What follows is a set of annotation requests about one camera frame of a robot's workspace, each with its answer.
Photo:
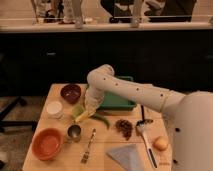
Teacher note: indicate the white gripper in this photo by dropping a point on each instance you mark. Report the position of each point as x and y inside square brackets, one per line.
[93, 98]

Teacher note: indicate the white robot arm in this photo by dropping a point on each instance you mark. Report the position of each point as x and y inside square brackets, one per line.
[192, 148]

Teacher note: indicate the small metal cup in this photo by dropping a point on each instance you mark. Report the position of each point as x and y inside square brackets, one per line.
[74, 133]

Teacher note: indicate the white plastic cup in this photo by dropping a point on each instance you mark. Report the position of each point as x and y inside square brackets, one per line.
[55, 109]

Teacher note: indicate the green tray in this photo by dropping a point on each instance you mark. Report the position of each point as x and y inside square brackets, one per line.
[111, 101]

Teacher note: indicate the dark red bowl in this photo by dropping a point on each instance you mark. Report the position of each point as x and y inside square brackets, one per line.
[71, 93]

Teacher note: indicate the brown pinecone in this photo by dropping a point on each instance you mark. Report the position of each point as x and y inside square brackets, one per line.
[125, 127]

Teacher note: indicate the metal fork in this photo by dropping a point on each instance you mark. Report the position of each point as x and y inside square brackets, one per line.
[87, 152]

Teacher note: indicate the orange bowl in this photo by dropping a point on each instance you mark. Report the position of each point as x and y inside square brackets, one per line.
[47, 144]

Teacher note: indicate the grey folded cloth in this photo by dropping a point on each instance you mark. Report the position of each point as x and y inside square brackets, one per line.
[127, 156]

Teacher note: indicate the yellow lemon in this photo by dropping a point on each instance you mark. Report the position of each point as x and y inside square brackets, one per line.
[160, 143]

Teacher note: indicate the white handled spatula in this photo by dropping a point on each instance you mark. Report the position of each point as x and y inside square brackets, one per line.
[141, 129]

